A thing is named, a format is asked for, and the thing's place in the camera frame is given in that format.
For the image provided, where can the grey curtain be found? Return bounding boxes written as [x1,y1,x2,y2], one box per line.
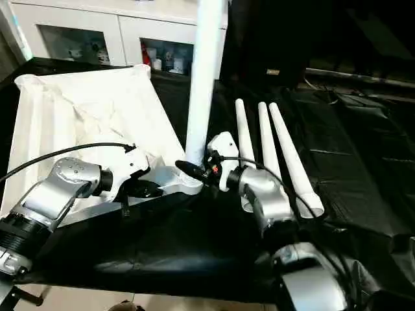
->
[0,13,27,82]

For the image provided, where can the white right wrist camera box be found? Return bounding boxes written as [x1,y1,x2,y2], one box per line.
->
[206,132,240,192]

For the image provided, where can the white plastic table leg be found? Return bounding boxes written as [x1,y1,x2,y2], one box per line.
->
[257,102,287,195]
[234,98,257,213]
[268,102,325,220]
[184,0,228,168]

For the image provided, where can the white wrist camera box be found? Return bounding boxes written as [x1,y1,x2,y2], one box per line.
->
[107,148,152,199]
[206,132,240,192]

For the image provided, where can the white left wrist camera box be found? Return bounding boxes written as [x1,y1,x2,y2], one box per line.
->
[107,148,152,199]

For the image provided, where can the white glass-door cabinet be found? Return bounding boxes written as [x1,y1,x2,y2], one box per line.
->
[6,0,229,80]

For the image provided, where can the black plastic mat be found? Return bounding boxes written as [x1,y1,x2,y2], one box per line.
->
[0,57,415,305]

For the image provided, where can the black low bench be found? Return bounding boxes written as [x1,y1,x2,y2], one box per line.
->
[305,63,415,93]

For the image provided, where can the white plastic table top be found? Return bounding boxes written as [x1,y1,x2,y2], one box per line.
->
[0,65,206,227]

